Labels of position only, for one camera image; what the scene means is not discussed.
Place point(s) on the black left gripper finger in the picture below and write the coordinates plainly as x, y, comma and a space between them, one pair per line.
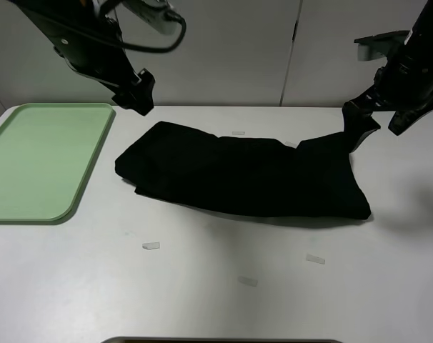
147, 80
130, 96

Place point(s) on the black short sleeve t-shirt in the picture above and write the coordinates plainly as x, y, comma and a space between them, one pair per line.
252, 177

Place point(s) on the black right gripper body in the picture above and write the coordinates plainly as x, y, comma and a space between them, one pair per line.
406, 81

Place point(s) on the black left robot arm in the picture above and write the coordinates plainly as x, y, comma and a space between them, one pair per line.
44, 14

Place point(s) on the light green plastic tray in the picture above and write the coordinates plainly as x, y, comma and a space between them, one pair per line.
47, 153

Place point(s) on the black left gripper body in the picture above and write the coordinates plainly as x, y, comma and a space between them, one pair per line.
95, 59

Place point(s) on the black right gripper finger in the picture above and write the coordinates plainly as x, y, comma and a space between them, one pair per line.
403, 120
358, 121

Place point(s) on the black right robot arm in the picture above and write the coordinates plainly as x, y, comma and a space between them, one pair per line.
431, 14

